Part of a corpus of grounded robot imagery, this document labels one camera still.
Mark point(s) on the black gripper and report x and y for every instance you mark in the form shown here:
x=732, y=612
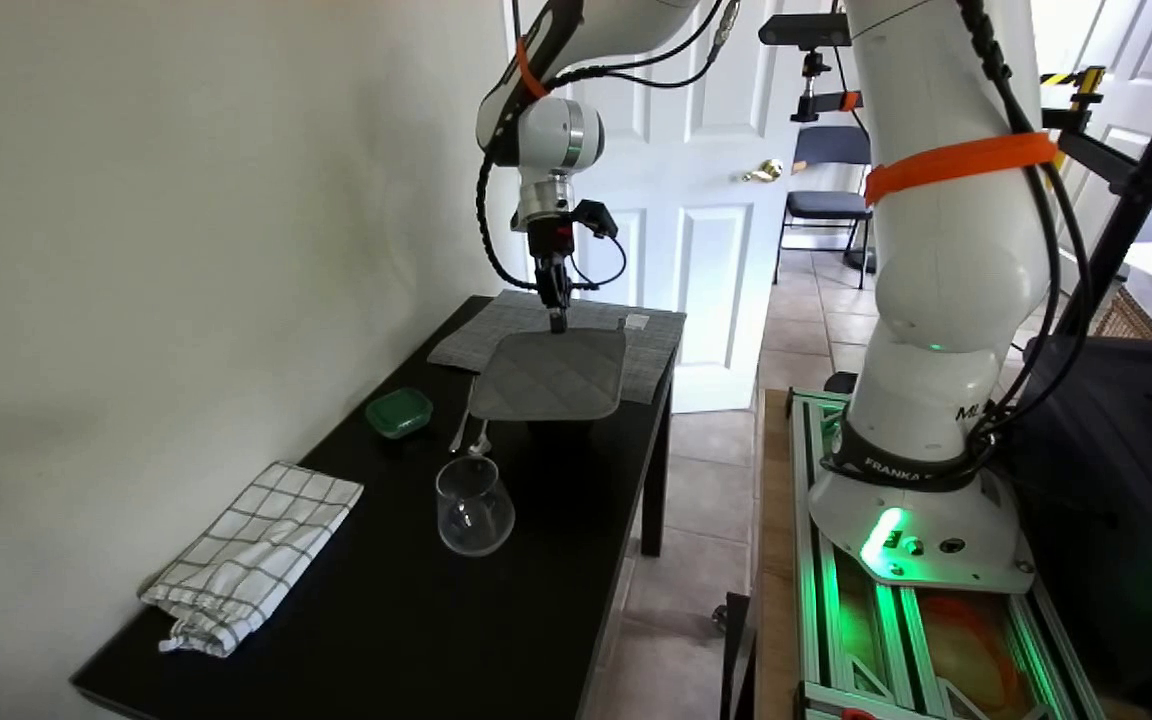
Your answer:
x=553, y=240

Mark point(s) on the grey quilted potholder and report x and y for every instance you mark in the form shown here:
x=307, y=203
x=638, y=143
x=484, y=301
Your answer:
x=548, y=381

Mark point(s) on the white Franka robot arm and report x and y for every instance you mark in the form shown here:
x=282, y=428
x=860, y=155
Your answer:
x=950, y=267

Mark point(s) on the white panelled door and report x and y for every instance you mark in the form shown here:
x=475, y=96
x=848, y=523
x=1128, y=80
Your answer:
x=711, y=267

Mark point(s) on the silver spoon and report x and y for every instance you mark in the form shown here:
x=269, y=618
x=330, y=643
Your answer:
x=480, y=438

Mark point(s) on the small green container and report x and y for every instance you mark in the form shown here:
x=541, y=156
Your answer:
x=402, y=413

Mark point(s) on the clear stemless glass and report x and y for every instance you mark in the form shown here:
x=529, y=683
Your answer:
x=475, y=513

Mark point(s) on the dark chair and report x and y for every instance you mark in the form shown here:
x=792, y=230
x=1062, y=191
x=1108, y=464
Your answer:
x=826, y=207

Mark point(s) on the wooden board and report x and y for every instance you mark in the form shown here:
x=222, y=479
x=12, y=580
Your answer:
x=777, y=572

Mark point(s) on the black table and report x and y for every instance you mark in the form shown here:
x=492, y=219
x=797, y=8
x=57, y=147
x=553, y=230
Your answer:
x=379, y=627

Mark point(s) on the white checked dish towel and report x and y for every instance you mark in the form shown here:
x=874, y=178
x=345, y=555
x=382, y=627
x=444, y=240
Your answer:
x=256, y=547

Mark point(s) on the yellow black striped bar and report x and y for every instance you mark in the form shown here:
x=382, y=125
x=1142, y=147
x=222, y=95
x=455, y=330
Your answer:
x=1076, y=80

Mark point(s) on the black stand pole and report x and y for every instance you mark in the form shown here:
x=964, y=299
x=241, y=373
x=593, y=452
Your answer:
x=1136, y=203

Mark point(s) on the black case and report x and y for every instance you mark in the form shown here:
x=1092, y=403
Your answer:
x=1121, y=505

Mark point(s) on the white closet door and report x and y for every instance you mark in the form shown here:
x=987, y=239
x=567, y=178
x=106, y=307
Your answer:
x=1136, y=40

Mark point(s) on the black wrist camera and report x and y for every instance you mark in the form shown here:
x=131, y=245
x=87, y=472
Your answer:
x=597, y=219

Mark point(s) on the black camera on mount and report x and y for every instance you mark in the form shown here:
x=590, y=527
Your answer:
x=802, y=31

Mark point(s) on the aluminium frame cart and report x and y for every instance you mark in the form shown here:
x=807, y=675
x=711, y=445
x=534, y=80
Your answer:
x=868, y=643

